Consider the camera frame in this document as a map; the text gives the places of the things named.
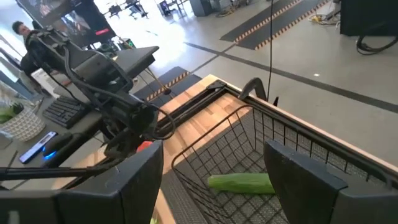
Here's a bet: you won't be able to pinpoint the black wire basket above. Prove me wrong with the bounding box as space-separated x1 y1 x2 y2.
170 104 398 224

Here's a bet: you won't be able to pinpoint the person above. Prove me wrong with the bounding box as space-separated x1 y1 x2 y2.
11 20 43 77

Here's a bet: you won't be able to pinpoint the thin black hanging cable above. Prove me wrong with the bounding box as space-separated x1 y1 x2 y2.
266 0 274 102

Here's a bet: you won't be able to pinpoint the black coiled floor cable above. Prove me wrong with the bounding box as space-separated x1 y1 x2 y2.
356 34 398 56

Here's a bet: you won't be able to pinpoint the grey computer desk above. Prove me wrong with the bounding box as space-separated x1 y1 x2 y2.
0 70 108 191

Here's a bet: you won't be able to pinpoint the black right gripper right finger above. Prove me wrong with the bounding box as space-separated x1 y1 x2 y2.
264 139 398 224

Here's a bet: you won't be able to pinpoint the black smartphone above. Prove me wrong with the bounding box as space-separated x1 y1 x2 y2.
18 130 59 165

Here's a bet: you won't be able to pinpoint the black keyboard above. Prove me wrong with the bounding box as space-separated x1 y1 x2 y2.
42 95 93 130

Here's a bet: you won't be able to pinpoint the grey woven placemat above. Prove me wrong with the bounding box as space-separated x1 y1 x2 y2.
160 108 386 224

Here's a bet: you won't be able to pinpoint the yellow floor cables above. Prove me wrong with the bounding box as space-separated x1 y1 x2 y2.
307 7 341 26

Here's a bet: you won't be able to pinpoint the white woven planter basket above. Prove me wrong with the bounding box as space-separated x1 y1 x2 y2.
0 104 47 143

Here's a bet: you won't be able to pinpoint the black computer mouse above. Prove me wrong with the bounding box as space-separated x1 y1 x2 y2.
42 132 75 161

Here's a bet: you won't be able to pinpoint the black clamp bracket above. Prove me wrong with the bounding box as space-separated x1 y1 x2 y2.
238 77 268 102

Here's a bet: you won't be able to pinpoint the black cabinet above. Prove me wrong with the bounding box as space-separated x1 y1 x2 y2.
340 0 398 37

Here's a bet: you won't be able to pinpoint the large black display screen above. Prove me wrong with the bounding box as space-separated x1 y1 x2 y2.
15 0 118 49

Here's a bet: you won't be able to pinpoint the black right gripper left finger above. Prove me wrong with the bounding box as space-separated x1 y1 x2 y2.
0 139 165 224

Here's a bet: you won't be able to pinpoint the black mat with striped edge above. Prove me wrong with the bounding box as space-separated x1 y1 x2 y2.
220 0 331 51
133 66 203 108

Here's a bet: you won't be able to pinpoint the small green houseplant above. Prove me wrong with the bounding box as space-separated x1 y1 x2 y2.
0 101 25 124

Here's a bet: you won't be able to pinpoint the laptop computer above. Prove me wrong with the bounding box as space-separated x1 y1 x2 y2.
113 45 160 80

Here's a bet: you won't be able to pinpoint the green cucumber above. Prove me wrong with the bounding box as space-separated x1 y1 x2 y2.
207 172 276 195

